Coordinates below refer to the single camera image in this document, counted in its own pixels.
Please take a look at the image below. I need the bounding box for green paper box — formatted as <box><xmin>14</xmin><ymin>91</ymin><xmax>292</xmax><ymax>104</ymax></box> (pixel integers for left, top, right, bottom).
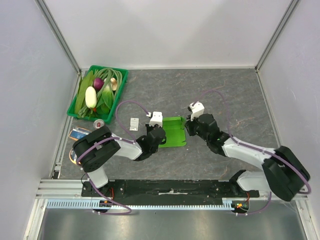
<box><xmin>159</xmin><ymin>116</ymin><xmax>187</xmax><ymax>148</ymax></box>

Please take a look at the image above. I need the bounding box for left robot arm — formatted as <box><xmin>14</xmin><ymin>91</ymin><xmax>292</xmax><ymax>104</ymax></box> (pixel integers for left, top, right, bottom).
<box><xmin>72</xmin><ymin>125</ymin><xmax>167</xmax><ymax>197</ymax></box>

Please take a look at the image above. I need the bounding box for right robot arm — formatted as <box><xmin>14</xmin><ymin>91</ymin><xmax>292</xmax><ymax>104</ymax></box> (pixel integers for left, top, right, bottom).
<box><xmin>185</xmin><ymin>113</ymin><xmax>311</xmax><ymax>202</ymax></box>

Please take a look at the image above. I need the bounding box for small white plastic bag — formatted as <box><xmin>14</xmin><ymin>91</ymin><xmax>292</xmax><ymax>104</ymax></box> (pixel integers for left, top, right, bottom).
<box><xmin>129</xmin><ymin>117</ymin><xmax>139</xmax><ymax>131</ymax></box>

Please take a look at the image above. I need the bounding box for red blue drink can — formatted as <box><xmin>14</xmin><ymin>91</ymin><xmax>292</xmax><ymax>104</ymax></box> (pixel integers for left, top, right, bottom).
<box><xmin>93</xmin><ymin>119</ymin><xmax>105</xmax><ymax>129</ymax></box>

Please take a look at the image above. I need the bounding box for green bok choy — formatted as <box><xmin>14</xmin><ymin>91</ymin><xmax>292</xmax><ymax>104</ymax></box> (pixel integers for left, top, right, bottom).
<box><xmin>96</xmin><ymin>84</ymin><xmax>114</xmax><ymax>115</ymax></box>

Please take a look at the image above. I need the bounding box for beige mushroom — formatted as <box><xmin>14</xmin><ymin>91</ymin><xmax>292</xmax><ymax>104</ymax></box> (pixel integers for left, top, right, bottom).
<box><xmin>110</xmin><ymin>77</ymin><xmax>118</xmax><ymax>91</ymax></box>

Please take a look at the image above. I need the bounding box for green plastic tray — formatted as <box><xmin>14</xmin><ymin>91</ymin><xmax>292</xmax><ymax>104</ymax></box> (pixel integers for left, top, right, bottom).
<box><xmin>67</xmin><ymin>65</ymin><xmax>129</xmax><ymax>124</ymax></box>

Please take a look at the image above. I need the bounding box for white eggplant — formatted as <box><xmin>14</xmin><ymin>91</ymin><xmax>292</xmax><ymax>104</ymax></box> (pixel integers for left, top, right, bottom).
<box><xmin>85</xmin><ymin>86</ymin><xmax>97</xmax><ymax>109</ymax></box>

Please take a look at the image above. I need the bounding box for green long beans bundle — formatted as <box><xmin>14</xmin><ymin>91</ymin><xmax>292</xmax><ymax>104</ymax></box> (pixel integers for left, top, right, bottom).
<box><xmin>76</xmin><ymin>67</ymin><xmax>123</xmax><ymax>118</ymax></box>

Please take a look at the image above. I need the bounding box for purple onion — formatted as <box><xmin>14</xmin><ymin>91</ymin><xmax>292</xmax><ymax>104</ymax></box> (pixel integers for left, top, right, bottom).
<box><xmin>93</xmin><ymin>77</ymin><xmax>105</xmax><ymax>91</ymax></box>

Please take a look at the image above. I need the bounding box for yellow tape roll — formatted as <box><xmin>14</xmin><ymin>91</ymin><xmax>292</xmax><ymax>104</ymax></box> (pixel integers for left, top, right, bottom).
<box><xmin>68</xmin><ymin>149</ymin><xmax>81</xmax><ymax>166</ymax></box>

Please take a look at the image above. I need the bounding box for large green leaf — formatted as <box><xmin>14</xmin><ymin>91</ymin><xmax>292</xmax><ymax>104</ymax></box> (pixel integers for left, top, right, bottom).
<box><xmin>74</xmin><ymin>70</ymin><xmax>95</xmax><ymax>115</ymax></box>

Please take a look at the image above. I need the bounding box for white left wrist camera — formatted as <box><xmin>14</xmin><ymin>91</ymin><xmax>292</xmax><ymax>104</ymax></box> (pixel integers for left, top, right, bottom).
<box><xmin>146</xmin><ymin>111</ymin><xmax>163</xmax><ymax>128</ymax></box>

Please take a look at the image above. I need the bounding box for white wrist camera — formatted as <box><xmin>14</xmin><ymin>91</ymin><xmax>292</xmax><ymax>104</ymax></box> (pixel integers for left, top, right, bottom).
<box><xmin>188</xmin><ymin>101</ymin><xmax>205</xmax><ymax>121</ymax></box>
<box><xmin>146</xmin><ymin>111</ymin><xmax>163</xmax><ymax>128</ymax></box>

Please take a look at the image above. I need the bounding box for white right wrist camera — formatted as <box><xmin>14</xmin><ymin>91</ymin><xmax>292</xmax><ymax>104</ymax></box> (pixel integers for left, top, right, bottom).
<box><xmin>188</xmin><ymin>101</ymin><xmax>205</xmax><ymax>121</ymax></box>

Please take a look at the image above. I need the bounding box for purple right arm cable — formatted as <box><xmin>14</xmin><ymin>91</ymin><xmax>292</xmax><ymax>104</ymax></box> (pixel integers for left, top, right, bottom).
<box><xmin>192</xmin><ymin>89</ymin><xmax>312</xmax><ymax>217</ymax></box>

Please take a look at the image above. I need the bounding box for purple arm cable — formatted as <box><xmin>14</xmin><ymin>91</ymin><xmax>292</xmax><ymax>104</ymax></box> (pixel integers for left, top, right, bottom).
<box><xmin>76</xmin><ymin>100</ymin><xmax>153</xmax><ymax>216</ymax></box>
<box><xmin>192</xmin><ymin>89</ymin><xmax>312</xmax><ymax>217</ymax></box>

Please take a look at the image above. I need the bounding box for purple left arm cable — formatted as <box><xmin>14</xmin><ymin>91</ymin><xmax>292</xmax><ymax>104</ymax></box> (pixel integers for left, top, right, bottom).
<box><xmin>76</xmin><ymin>100</ymin><xmax>153</xmax><ymax>216</ymax></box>

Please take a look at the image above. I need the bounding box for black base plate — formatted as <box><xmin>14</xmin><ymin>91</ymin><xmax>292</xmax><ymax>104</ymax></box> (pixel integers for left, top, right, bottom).
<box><xmin>81</xmin><ymin>178</ymin><xmax>261</xmax><ymax>206</ymax></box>

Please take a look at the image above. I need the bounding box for slotted cable duct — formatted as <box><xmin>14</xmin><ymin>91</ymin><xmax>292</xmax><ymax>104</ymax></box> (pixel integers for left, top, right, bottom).
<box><xmin>46</xmin><ymin>198</ymin><xmax>235</xmax><ymax>211</ymax></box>

